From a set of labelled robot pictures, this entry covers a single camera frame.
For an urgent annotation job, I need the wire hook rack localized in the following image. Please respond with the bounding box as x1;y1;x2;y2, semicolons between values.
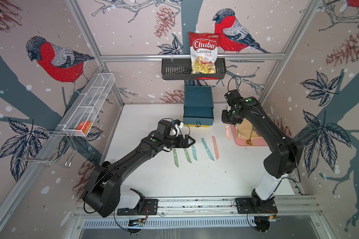
20;130;77;168

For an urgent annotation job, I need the horizontal aluminium bar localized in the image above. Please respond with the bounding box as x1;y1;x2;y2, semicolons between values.
100;53;286;62

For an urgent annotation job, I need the Chuba cassava chips bag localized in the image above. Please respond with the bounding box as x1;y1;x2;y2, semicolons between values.
189;32;219;74

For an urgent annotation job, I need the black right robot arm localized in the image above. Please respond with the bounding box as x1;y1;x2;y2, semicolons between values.
183;86;304;202

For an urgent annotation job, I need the aluminium frame post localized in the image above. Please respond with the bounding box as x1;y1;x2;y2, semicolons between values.
65;0;125;105

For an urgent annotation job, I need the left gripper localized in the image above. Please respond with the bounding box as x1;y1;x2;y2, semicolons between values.
163;134;195;148

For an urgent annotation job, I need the pink tray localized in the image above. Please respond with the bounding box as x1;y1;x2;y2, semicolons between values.
230;125;267;147

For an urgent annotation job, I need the aluminium rail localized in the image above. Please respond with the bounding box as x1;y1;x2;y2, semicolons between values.
73;195;321;219

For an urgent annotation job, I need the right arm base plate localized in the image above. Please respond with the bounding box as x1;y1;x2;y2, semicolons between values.
233;197;278;214

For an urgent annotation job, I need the teal top drawer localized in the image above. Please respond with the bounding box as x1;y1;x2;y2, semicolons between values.
183;106;214;126

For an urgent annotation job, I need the yellow drawer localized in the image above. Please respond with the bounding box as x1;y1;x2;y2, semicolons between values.
186;124;210;127

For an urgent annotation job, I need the gold spoon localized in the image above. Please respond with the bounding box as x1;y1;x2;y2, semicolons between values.
246;126;253;145

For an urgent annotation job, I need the light green knife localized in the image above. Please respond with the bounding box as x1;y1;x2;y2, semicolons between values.
173;148;179;168

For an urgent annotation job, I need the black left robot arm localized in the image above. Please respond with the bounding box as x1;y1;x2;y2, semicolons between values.
82;131;195;218

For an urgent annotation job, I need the red packet in rack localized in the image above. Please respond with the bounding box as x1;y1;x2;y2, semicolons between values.
76;121;92;133

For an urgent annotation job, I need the black wire basket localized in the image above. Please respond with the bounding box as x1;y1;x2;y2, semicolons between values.
161;57;227;81

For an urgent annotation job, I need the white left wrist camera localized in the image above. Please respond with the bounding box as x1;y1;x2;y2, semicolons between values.
170;119;184;136

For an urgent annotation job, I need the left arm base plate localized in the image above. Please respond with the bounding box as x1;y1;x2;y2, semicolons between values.
116;199;159;216

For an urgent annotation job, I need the teal drawer cabinet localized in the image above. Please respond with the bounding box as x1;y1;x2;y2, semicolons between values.
183;85;214;111

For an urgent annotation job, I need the turquoise knife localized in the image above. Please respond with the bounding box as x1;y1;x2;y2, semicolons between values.
201;138;214;161

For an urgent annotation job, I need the salmon pink knife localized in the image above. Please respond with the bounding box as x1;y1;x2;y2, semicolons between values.
225;124;231;140

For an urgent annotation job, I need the teal knife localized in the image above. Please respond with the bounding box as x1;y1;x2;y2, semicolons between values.
191;145;197;161

